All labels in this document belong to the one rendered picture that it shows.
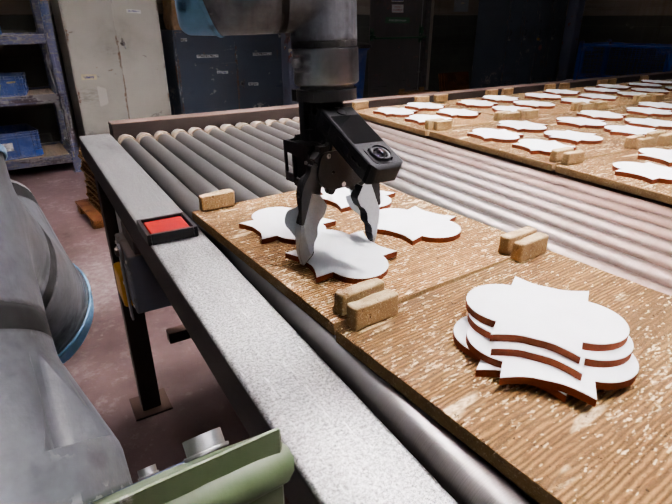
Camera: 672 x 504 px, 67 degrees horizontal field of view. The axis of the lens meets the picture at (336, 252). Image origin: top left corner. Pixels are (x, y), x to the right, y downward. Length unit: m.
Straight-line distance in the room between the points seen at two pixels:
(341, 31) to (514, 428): 0.42
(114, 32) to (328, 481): 4.93
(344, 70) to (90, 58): 4.62
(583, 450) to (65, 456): 0.34
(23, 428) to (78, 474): 0.03
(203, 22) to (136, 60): 4.67
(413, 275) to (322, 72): 0.26
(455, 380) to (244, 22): 0.40
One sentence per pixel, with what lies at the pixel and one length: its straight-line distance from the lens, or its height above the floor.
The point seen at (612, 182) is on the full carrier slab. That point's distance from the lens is 1.14.
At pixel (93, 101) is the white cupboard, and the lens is 5.19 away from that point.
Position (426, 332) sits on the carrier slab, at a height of 0.94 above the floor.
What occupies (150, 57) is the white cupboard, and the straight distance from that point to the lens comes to 5.26.
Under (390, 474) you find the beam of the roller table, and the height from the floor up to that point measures 0.92.
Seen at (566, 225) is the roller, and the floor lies 0.92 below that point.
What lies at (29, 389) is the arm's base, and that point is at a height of 1.08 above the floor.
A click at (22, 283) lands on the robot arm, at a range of 0.30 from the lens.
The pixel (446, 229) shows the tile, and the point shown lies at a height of 0.94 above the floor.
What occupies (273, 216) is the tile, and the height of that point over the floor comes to 0.94.
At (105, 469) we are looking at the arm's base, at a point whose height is 1.04.
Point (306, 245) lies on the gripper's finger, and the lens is 0.62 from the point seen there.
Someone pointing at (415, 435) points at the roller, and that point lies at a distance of 0.45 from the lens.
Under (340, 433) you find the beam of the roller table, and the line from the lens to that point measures 0.44.
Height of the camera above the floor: 1.22
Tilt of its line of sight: 25 degrees down
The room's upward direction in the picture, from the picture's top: straight up
